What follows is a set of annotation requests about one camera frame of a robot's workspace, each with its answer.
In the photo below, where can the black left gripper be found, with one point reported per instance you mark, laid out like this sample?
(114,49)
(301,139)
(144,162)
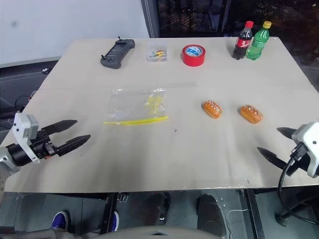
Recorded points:
(42,147)

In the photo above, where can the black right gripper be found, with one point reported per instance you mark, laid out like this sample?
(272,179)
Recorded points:
(300,165)

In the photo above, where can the clear zip bag yellow seal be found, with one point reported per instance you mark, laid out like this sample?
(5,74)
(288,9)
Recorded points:
(134,107)

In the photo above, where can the orange bread roll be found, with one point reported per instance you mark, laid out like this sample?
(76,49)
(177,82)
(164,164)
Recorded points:
(251,114)
(212,109)

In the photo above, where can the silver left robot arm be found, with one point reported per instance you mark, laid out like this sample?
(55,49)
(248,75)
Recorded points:
(10,154)

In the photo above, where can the black table leg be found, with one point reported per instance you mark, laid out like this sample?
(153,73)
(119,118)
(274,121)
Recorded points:
(108,214)
(254,214)

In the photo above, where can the blue shoe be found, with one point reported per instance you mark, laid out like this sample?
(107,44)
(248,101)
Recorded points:
(116,220)
(60,220)

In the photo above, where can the grey remote controller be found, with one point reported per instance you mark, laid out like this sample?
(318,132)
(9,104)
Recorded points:
(117,53)

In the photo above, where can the black rounded shape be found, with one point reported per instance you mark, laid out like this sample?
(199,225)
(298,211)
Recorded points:
(157,206)
(209,214)

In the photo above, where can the green bottle yellow cap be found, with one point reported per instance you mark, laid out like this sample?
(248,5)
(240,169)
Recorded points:
(258,44)

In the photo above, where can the cola bottle red cap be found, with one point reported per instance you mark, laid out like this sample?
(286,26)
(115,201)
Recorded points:
(241,44)

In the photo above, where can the grey robot torso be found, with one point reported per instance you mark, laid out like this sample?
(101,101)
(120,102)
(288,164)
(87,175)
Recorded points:
(124,232)

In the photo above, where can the clear plastic box small parts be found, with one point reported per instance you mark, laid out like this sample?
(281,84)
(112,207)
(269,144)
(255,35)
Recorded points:
(157,53)

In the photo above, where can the red tape roll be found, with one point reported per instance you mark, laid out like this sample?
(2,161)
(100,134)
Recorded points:
(193,58)

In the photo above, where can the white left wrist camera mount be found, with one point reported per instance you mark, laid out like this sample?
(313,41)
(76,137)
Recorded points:
(25,127)

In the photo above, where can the grey window frame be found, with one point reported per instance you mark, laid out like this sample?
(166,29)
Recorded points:
(149,17)

